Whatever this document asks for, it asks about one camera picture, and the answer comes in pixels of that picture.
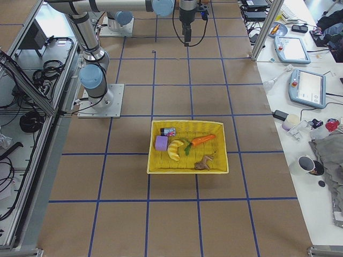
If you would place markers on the teach pendant near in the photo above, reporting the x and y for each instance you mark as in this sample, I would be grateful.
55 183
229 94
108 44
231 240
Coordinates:
307 88

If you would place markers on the brown toy animal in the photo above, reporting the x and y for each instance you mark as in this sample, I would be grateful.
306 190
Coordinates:
202 164

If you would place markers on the small dark jar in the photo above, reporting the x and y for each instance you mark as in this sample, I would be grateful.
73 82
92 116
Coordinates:
168 131

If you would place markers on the toy croissant bread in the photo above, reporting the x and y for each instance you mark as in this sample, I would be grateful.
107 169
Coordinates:
173 148

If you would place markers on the teach pendant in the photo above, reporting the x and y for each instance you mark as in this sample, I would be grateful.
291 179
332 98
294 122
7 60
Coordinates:
291 50
307 88

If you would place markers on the yellow plastic basket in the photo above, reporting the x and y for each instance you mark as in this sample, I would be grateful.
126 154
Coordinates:
196 147

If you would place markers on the purple sponge block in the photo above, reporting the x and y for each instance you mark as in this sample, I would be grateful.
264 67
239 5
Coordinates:
161 143

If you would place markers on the toy carrot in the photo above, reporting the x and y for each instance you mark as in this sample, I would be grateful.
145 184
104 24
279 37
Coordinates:
197 141

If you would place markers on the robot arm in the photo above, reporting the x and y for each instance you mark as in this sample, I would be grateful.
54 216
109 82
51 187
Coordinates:
118 19
77 13

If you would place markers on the teach pendant far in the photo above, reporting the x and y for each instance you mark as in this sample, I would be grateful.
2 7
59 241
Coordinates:
291 50

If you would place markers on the blue plate with brass part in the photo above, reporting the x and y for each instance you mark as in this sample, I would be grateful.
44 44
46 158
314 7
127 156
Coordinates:
277 29

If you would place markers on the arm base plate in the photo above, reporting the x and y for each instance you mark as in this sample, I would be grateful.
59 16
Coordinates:
125 31
110 105

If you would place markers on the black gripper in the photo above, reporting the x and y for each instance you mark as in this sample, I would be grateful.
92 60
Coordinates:
185 16

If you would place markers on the aluminium frame post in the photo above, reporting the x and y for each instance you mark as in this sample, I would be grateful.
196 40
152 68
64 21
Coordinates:
272 14

